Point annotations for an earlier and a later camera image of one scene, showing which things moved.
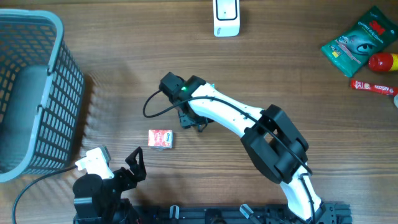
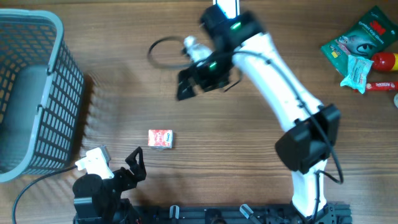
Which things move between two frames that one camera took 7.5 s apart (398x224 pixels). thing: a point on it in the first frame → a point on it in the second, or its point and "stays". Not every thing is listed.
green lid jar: x=395 y=101 stays
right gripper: x=186 y=121 → x=194 y=72
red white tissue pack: x=160 y=139 stays
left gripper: x=137 y=168 stays
